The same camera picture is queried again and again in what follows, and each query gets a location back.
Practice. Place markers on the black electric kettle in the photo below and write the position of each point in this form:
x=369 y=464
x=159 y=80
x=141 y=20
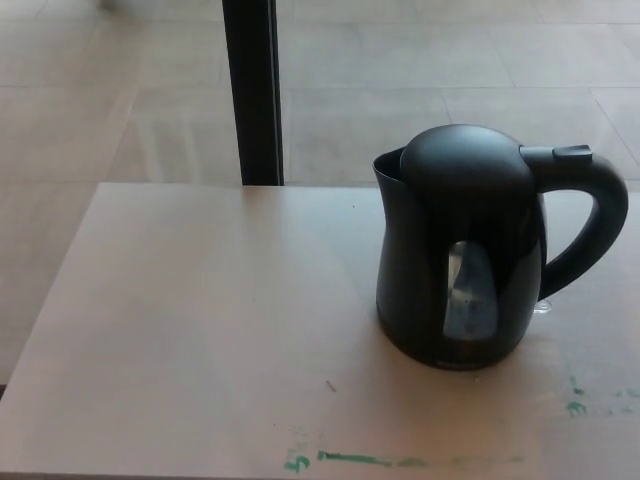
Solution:
x=415 y=280

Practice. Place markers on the black vertical post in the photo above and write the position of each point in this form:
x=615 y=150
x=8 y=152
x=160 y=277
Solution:
x=255 y=90

